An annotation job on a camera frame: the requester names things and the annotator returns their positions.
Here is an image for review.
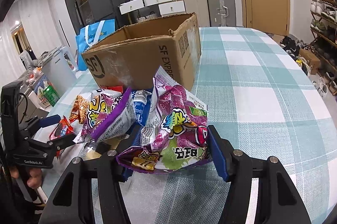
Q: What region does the red Oreo snack packet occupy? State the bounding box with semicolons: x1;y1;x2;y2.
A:
49;116;74;159

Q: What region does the purple grape candy bag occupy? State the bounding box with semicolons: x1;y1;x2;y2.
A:
116;67;211;174

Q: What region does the person's left hand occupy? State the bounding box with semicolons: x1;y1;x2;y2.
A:
9;167;42;189

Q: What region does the green drink can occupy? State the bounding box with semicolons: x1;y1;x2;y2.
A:
43;85;59;107

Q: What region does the clear wrapped cracker packet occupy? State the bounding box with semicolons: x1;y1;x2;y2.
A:
78;137;122;161

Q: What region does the white appliance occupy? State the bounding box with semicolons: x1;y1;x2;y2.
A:
40;46;78;97

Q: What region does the purple-edged candy bag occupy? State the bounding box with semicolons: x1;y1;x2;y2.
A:
74;88;136;143

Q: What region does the blue biscuit packet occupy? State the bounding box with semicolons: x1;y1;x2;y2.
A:
131;90;152;126

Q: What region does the blue Doraemon tote bag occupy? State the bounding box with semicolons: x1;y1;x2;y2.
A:
75;19;115;71

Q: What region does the teal plaid tablecloth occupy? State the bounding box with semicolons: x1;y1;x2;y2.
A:
40;26;337;224

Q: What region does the brown SF cardboard box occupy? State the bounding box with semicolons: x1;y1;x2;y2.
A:
82;13;202;90

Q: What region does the white sneaker on floor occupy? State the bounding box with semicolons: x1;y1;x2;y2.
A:
312;77;328;98

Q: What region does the small cardboard box on floor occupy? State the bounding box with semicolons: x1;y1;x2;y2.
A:
299;49;321;75

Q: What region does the white drawer desk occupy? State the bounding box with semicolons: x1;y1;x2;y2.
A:
119;0;186;23

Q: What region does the shoe rack with shoes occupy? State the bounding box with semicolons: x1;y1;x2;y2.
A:
310;0;336;96

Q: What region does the beige suitcase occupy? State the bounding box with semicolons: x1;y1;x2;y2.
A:
184;0;210;27

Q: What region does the silver suitcase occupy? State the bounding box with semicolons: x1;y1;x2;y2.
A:
207;0;237;27

